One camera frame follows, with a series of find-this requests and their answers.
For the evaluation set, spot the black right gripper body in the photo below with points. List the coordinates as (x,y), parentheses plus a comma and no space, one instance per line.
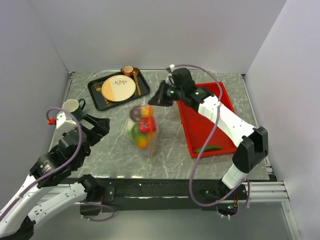
(180,91)

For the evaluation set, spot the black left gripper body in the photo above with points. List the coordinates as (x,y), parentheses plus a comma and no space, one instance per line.
(78,160)

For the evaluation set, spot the small yellow orange fruit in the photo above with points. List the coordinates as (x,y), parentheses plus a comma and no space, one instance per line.
(147,111)

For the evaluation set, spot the dark red apple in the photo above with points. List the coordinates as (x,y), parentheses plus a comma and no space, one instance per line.
(135,114)

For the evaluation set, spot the clear zip top bag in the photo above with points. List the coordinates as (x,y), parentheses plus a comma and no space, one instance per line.
(152,138)

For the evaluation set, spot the red bell pepper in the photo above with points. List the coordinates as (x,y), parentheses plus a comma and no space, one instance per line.
(147,125)

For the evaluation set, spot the green orange mango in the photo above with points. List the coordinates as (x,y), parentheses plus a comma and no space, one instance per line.
(140,139)

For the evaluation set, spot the white cauliflower with leaves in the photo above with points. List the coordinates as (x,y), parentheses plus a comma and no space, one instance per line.
(129,126)

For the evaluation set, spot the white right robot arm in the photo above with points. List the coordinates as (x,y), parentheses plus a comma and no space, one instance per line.
(251,142)

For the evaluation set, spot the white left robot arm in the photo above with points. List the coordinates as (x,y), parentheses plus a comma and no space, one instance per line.
(24,213)

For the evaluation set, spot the dark green mug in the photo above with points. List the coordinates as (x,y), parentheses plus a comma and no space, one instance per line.
(75,107)

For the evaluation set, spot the gold fork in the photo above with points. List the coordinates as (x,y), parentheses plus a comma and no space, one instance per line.
(99,89)

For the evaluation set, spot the gold spoon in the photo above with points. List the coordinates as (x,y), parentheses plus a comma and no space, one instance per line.
(135,75)

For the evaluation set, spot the red plastic bin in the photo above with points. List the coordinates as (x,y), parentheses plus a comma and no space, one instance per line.
(197,129)

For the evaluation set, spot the small orange cup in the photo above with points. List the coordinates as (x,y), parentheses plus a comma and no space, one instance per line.
(127,70)

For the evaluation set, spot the cream floral plate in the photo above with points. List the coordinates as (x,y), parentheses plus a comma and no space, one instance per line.
(118,88)

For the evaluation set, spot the green chili pepper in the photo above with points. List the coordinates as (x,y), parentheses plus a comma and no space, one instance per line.
(209,148)

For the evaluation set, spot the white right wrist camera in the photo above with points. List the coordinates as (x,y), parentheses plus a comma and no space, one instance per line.
(170,69)

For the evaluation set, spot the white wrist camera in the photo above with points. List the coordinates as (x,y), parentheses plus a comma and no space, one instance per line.
(170,69)
(62,122)

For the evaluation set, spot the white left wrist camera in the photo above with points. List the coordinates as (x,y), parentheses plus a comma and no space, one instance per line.
(62,122)

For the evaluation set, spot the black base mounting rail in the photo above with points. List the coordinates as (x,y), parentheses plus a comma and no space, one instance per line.
(135,194)

